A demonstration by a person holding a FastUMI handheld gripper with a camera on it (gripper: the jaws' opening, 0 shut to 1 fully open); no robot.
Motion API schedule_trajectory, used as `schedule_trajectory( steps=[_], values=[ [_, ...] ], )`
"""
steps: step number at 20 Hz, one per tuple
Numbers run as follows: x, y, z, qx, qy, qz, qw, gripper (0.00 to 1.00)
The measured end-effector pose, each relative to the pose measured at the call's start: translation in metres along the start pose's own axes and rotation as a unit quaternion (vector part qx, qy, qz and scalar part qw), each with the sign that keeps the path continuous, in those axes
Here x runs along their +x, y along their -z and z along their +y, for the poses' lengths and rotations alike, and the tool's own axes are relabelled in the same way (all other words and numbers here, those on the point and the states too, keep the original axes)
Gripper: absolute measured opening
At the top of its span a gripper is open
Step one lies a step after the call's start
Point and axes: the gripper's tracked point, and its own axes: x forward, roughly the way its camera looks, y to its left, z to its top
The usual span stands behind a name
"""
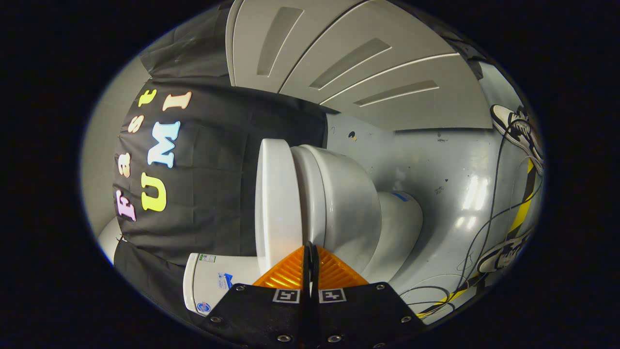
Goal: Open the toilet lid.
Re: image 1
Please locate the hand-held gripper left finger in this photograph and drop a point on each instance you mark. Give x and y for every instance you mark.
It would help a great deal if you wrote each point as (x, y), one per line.
(271, 315)

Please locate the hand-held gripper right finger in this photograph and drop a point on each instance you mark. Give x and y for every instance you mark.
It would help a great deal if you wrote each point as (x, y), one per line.
(358, 315)

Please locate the white ceramic toilet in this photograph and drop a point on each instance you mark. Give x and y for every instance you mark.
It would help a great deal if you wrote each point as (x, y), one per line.
(353, 208)

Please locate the white toilet seat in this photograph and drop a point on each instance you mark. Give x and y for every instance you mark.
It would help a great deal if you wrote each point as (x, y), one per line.
(306, 189)

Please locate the person's black white sneaker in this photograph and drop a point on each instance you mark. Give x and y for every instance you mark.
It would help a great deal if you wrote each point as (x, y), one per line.
(514, 129)
(500, 254)

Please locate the black backdrop cloth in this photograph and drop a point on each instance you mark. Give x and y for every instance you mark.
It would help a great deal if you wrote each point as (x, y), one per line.
(223, 160)

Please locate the white panelled board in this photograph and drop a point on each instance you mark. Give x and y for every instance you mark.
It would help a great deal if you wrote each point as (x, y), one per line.
(387, 97)

